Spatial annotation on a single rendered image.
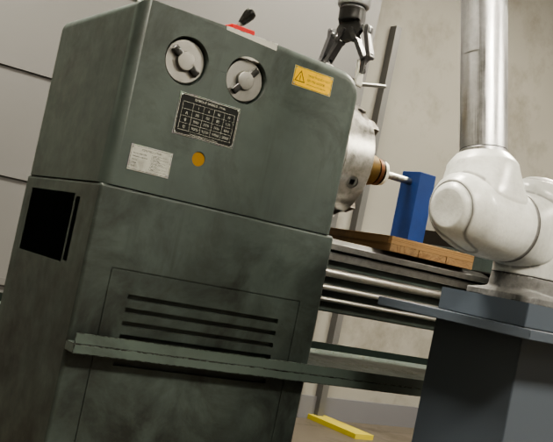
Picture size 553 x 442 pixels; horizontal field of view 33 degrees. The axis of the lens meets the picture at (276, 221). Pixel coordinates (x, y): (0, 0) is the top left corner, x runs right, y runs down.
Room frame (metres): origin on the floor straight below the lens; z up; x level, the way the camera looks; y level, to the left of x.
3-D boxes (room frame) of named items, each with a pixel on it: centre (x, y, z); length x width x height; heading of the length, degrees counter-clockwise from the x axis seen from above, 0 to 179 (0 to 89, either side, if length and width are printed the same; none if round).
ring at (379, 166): (2.55, -0.21, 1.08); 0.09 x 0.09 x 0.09; 33
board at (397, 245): (2.63, -0.33, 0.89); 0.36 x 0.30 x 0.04; 33
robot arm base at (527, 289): (2.06, -0.58, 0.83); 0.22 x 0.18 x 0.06; 124
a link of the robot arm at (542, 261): (2.04, -0.56, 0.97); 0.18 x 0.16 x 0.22; 131
